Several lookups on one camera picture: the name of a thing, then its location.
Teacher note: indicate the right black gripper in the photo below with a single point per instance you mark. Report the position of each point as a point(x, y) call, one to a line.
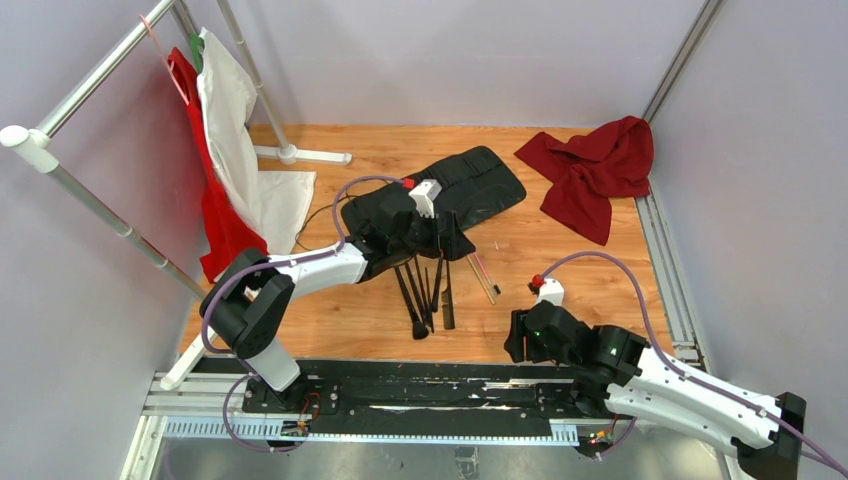
point(516, 341)

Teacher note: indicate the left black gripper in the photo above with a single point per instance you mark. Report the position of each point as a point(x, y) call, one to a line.
point(456, 245)

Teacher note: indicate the pink handle makeup brush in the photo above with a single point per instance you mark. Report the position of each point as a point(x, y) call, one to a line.
point(487, 273)

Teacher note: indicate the black comb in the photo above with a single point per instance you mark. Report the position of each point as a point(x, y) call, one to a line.
point(447, 300)

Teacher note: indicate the black makeup brush roll case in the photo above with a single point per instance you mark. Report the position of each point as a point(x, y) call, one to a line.
point(476, 185)

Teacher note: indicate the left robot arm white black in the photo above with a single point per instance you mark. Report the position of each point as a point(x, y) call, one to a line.
point(248, 304)

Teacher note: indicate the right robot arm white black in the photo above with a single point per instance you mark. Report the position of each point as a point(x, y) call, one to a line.
point(617, 372)

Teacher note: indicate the thin black makeup brush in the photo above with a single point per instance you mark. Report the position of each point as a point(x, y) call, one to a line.
point(422, 307)

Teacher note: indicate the large black powder brush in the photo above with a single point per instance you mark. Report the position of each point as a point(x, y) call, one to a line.
point(418, 329)

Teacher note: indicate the white hanging cloth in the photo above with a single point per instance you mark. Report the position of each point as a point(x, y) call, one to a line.
point(273, 204)

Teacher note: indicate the red hanging garment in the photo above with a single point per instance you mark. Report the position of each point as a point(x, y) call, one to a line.
point(227, 234)

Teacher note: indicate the dark red cloth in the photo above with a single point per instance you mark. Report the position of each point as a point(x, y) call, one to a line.
point(587, 171)

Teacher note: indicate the pink hanger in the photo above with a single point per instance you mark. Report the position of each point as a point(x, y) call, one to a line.
point(167, 65)

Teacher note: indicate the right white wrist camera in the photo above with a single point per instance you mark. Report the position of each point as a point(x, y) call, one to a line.
point(551, 291)

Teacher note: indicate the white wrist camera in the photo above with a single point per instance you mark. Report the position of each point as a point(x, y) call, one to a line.
point(551, 291)
point(423, 195)

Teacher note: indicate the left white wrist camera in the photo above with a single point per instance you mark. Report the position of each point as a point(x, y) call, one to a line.
point(423, 195)

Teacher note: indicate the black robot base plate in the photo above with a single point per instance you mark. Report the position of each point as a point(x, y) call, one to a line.
point(379, 400)

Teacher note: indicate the aluminium rail frame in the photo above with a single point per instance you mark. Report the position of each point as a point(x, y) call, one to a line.
point(186, 432)

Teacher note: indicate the right corner aluminium post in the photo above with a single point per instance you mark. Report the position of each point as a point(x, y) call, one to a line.
point(699, 28)

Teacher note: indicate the silver clothes rack frame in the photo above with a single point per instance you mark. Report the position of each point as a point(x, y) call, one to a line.
point(81, 306)

